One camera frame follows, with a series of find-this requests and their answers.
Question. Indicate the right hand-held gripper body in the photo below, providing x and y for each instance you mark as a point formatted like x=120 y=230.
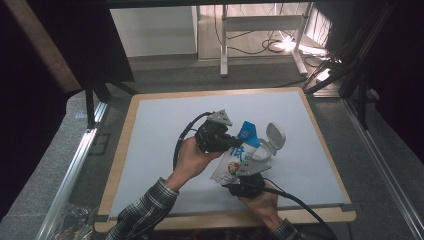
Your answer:
x=246 y=185

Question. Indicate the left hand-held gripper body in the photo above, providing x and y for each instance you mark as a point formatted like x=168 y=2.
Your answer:
x=213 y=136

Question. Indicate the white packet with blue top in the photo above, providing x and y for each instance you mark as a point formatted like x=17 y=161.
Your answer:
x=233 y=160

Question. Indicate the white round object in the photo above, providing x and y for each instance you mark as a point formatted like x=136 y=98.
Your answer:
x=276 y=135

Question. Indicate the person's right hand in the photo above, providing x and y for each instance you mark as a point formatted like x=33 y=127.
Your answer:
x=266 y=206

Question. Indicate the person's left hand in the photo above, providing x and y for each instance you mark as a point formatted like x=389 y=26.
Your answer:
x=190 y=160

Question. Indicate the white table mat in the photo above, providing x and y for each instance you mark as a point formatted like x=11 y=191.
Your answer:
x=166 y=116

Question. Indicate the grey tape strip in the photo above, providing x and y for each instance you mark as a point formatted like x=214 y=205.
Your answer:
x=101 y=218
x=347 y=207

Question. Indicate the white power strip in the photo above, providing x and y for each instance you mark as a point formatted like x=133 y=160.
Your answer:
x=300 y=46

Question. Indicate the white cabinet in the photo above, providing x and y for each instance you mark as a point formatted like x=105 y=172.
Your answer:
x=153 y=31

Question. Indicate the black metal stand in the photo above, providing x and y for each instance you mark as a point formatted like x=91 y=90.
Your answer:
x=350 y=63
x=96 y=93

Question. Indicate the clear plastic bag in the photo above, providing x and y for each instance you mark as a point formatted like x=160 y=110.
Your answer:
x=75 y=221

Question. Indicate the brown wooden beam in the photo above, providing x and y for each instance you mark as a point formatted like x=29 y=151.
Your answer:
x=43 y=46

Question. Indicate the white metal desk frame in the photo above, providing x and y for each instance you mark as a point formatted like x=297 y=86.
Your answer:
x=263 y=23

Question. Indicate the aluminium rail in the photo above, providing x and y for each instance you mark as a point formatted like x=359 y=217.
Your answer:
x=70 y=176
x=383 y=166

